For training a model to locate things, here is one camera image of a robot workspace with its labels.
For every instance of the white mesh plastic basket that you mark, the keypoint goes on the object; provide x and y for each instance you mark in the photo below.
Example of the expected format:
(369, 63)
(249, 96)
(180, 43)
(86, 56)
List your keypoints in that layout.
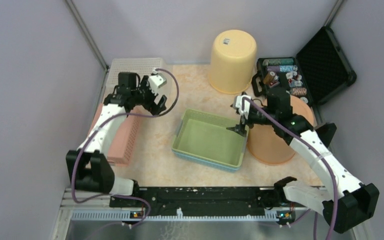
(141, 66)

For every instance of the orange capybara bucket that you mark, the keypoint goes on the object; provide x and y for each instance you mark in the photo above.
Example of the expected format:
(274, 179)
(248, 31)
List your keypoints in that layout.
(270, 149)

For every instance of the black open tool case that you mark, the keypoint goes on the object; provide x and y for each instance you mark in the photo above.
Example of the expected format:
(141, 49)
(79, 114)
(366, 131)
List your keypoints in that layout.
(318, 72)

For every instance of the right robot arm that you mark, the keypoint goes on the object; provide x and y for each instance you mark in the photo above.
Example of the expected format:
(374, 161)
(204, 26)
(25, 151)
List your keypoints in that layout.
(347, 201)

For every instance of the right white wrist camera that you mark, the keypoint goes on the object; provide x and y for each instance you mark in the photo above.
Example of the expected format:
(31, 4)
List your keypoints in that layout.
(242, 104)

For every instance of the pink plastic basket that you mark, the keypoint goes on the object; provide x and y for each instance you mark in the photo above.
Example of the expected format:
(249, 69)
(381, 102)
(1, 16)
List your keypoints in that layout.
(116, 139)

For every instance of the brown cylinder in case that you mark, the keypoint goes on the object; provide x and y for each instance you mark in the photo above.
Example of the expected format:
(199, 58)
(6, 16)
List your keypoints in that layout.
(270, 77)

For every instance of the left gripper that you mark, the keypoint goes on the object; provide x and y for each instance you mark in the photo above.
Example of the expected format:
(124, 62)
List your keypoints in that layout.
(153, 108)

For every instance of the yellow capybara bucket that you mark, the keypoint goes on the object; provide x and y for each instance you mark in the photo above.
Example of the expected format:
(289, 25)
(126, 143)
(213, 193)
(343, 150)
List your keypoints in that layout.
(232, 60)

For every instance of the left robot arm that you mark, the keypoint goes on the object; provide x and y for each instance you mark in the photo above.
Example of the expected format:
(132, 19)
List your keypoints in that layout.
(88, 165)

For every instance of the blue basket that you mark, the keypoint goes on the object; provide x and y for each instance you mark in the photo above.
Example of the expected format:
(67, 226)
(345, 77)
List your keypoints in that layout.
(204, 162)

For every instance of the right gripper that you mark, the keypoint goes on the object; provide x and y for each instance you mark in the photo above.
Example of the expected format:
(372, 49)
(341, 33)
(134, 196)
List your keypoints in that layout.
(239, 128)

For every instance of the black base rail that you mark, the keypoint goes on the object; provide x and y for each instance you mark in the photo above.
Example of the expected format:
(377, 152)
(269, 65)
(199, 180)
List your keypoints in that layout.
(262, 204)

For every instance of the green plastic basket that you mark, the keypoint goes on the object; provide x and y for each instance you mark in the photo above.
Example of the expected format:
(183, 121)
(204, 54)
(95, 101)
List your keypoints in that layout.
(204, 135)

